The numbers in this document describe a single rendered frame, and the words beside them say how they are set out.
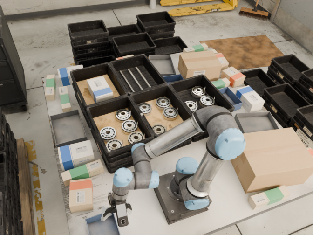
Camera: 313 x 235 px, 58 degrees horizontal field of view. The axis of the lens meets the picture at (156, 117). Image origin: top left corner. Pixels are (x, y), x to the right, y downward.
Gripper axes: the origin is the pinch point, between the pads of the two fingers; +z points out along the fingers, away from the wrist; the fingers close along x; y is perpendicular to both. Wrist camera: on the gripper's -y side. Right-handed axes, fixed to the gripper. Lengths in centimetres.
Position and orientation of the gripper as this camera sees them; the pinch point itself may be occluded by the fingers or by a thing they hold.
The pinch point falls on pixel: (116, 218)
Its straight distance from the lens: 146.9
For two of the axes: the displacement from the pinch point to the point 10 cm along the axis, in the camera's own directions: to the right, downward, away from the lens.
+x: -9.3, 1.1, -3.6
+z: -1.9, 7.0, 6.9
